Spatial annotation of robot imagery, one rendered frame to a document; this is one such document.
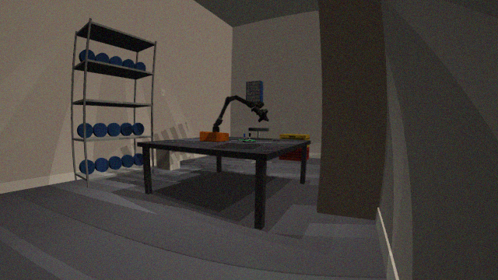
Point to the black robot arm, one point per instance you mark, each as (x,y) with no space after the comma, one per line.
(231,98)

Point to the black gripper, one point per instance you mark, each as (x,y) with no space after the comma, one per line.
(262,114)

